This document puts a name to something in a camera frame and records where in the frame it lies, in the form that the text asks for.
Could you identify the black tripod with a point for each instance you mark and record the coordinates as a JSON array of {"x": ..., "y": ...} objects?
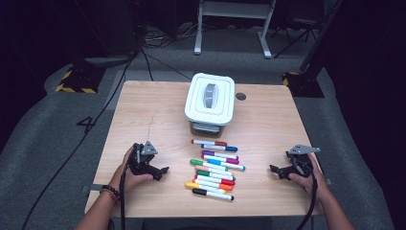
[{"x": 303, "y": 21}]

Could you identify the grey flat stand base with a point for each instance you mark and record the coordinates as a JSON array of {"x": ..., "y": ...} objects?
[{"x": 108, "y": 60}]

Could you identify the dark blue marker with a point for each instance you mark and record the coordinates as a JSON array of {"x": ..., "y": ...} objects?
[{"x": 220, "y": 148}]

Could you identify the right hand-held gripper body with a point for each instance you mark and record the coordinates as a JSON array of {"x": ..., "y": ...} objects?
[{"x": 300, "y": 164}]

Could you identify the person's left hand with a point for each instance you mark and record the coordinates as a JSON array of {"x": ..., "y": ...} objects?
[{"x": 127, "y": 180}]

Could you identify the clear grey plastic container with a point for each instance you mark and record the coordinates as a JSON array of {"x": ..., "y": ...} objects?
[{"x": 204, "y": 129}]

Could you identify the dark slanted stand pole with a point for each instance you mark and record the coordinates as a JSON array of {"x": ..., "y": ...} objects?
[{"x": 319, "y": 38}]

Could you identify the white metal table frame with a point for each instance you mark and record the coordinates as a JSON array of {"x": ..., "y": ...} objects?
[{"x": 234, "y": 9}]

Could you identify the grey tape strip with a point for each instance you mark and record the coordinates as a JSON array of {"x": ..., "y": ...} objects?
[
  {"x": 94, "y": 188},
  {"x": 328, "y": 182}
]

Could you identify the purple marker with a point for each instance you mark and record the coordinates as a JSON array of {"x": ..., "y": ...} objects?
[{"x": 220, "y": 155}]

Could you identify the light green marker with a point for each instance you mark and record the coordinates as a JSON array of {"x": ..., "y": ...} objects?
[{"x": 204, "y": 164}]

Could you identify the yellow black striped base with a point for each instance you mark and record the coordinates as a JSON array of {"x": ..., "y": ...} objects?
[
  {"x": 303, "y": 84},
  {"x": 79, "y": 80}
]

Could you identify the magenta marker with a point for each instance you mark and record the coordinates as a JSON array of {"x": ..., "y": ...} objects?
[{"x": 220, "y": 159}]

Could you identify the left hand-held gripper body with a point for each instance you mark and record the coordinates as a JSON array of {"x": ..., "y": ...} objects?
[{"x": 140, "y": 163}]

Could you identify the peach marker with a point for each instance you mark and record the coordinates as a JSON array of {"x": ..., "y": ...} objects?
[{"x": 210, "y": 170}]

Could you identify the yellow marker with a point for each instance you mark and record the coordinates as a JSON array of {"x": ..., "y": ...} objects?
[{"x": 204, "y": 187}]

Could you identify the dark green marker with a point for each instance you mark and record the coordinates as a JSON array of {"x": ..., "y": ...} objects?
[{"x": 217, "y": 175}]

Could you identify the person's right hand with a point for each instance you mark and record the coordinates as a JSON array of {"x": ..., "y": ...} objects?
[{"x": 314, "y": 183}]

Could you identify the dark equipment cabinet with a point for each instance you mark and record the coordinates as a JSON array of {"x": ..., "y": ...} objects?
[{"x": 111, "y": 25}]

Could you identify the orange marker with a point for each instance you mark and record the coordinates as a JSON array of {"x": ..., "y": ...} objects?
[{"x": 217, "y": 185}]

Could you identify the white container lid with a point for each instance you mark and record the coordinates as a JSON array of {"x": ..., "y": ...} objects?
[{"x": 198, "y": 102}]

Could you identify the dark round table grommet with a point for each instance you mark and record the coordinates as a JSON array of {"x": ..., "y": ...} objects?
[{"x": 240, "y": 96}]

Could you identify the black marker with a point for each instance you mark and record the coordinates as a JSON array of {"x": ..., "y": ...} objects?
[{"x": 214, "y": 194}]

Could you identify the rust red marker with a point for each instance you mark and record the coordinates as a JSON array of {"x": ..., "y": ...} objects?
[{"x": 207, "y": 142}]

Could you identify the light blue marker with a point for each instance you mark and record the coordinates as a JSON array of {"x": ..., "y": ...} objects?
[{"x": 228, "y": 165}]

